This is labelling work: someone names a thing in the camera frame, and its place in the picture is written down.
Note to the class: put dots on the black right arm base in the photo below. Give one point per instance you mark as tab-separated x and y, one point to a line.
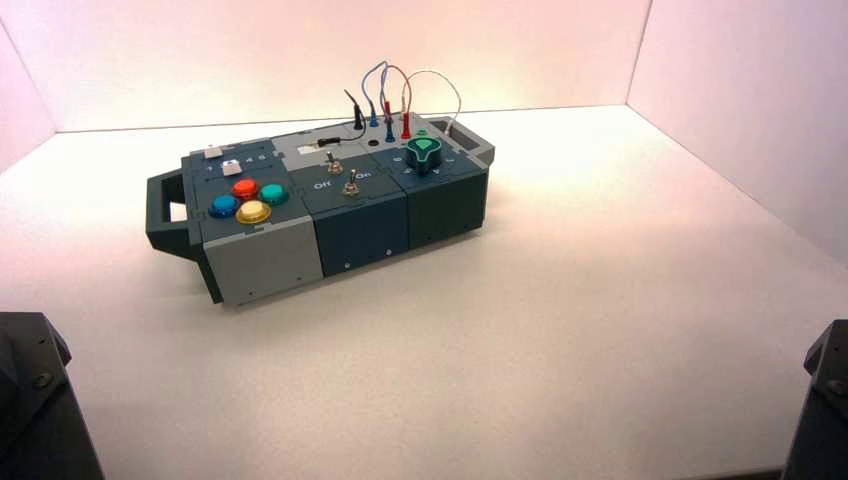
821	417

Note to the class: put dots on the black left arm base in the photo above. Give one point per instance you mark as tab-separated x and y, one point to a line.
33	411

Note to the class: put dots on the small grey slider knob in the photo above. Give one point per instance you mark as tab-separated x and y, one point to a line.
213	152
231	168

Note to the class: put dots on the green and black rotary knob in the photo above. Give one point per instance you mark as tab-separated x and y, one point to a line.
424	154

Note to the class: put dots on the green round push button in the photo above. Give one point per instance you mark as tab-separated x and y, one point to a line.
273	193

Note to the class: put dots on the grey and teal control box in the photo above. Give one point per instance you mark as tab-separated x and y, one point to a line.
265	258

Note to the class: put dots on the yellow round push button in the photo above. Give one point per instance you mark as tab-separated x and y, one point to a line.
253	211

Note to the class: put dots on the red round push button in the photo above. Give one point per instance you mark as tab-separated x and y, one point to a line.
245	189

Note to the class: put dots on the blue round push button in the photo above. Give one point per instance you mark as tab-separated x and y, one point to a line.
224	206

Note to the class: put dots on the metal toggle switch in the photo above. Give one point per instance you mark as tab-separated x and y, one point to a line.
350	187
333	164

